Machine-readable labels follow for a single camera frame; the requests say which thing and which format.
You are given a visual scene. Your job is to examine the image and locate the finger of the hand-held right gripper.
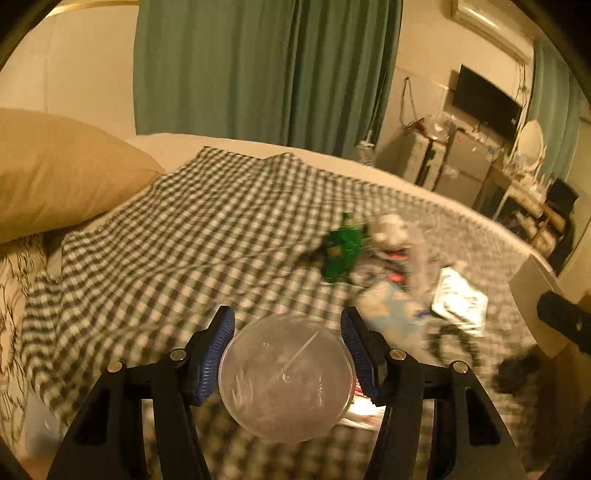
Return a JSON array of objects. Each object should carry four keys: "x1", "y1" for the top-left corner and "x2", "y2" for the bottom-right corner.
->
[{"x1": 537, "y1": 291, "x2": 591, "y2": 356}]

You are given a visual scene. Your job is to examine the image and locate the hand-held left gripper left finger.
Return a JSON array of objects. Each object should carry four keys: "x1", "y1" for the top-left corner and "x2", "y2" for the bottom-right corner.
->
[{"x1": 46, "y1": 305, "x2": 236, "y2": 480}]

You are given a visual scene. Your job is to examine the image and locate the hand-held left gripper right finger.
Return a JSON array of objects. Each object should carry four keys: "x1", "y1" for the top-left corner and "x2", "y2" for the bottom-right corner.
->
[{"x1": 341, "y1": 305, "x2": 529, "y2": 480}]

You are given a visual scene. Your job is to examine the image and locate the cardboard box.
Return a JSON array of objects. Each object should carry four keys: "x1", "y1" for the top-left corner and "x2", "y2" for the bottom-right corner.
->
[{"x1": 508, "y1": 256, "x2": 591, "y2": 416}]

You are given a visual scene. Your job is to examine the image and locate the blue white packet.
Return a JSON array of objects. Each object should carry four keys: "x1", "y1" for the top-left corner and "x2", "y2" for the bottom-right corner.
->
[{"x1": 358, "y1": 279, "x2": 439, "y2": 342}]

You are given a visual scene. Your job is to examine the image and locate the clear plastic cup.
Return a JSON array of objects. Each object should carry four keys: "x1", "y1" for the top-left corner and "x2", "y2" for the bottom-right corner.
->
[{"x1": 218, "y1": 315, "x2": 357, "y2": 445}]

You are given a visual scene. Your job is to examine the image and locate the white cloth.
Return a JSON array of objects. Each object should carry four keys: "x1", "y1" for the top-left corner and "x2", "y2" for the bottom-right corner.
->
[{"x1": 369, "y1": 215, "x2": 411, "y2": 252}]

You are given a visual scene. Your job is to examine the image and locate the red white paper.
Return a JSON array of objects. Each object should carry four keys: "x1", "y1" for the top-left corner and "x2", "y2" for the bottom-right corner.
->
[{"x1": 342, "y1": 378, "x2": 384, "y2": 430}]

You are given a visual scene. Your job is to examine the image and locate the dark cloth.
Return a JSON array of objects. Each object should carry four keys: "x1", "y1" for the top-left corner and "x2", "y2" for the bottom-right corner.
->
[{"x1": 492, "y1": 355, "x2": 543, "y2": 393}]

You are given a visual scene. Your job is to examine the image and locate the red black packet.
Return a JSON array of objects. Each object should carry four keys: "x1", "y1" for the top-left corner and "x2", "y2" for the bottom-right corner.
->
[{"x1": 365, "y1": 247, "x2": 414, "y2": 291}]

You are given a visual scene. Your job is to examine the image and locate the green plastic bottle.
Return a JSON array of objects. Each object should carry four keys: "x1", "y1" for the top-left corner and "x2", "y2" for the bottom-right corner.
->
[{"x1": 322, "y1": 211, "x2": 370, "y2": 283}]

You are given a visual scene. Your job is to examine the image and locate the silver packet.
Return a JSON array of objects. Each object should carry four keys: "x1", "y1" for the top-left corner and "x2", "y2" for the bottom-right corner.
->
[{"x1": 430, "y1": 267, "x2": 489, "y2": 337}]

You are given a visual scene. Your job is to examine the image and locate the black garment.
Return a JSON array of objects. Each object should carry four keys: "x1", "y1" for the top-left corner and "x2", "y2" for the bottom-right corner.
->
[{"x1": 547, "y1": 178, "x2": 580, "y2": 273}]

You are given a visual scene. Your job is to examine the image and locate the checkered blanket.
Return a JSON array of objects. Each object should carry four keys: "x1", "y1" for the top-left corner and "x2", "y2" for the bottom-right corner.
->
[{"x1": 21, "y1": 147, "x2": 555, "y2": 480}]

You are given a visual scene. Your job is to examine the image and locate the white dressing table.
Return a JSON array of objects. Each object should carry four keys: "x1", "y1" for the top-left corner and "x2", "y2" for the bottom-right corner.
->
[{"x1": 494, "y1": 164, "x2": 566, "y2": 241}]

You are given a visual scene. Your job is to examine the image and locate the round white mirror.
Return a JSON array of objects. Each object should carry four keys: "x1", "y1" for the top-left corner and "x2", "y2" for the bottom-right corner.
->
[{"x1": 510, "y1": 119, "x2": 548, "y2": 178}]

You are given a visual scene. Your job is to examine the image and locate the small grey fridge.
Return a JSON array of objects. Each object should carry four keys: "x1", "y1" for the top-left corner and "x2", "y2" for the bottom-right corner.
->
[{"x1": 434, "y1": 127, "x2": 502, "y2": 208}]

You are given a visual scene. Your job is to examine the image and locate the large water bottle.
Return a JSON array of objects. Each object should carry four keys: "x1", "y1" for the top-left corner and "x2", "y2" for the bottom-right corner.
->
[{"x1": 353, "y1": 138, "x2": 377, "y2": 167}]

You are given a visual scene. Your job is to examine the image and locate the patterned bed sheet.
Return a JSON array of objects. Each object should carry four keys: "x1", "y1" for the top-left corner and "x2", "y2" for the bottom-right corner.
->
[{"x1": 0, "y1": 231, "x2": 51, "y2": 453}]

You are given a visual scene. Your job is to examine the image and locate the white suitcase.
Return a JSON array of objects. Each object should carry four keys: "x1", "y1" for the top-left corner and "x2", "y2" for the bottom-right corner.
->
[{"x1": 402, "y1": 131, "x2": 446, "y2": 190}]

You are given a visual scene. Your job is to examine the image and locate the narrow green curtain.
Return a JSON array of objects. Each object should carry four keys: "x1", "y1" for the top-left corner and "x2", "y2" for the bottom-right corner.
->
[{"x1": 526, "y1": 39, "x2": 585, "y2": 181}]

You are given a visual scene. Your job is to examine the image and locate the tan pillow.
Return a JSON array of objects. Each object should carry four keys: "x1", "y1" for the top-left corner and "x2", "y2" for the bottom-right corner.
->
[{"x1": 0, "y1": 108, "x2": 167, "y2": 245}]

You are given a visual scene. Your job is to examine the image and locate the wide green curtain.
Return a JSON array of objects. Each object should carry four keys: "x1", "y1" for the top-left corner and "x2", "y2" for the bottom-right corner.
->
[{"x1": 133, "y1": 0, "x2": 403, "y2": 158}]

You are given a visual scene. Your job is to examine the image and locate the white air conditioner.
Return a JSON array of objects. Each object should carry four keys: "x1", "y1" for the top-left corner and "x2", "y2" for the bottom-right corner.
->
[{"x1": 450, "y1": 0, "x2": 534, "y2": 63}]

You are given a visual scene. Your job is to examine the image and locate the black cable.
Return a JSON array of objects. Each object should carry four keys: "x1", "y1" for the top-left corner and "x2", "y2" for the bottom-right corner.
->
[{"x1": 425, "y1": 318, "x2": 485, "y2": 365}]

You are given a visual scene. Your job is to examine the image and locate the wall television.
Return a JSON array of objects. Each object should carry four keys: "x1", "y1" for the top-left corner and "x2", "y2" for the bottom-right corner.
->
[{"x1": 451, "y1": 65, "x2": 523, "y2": 141}]

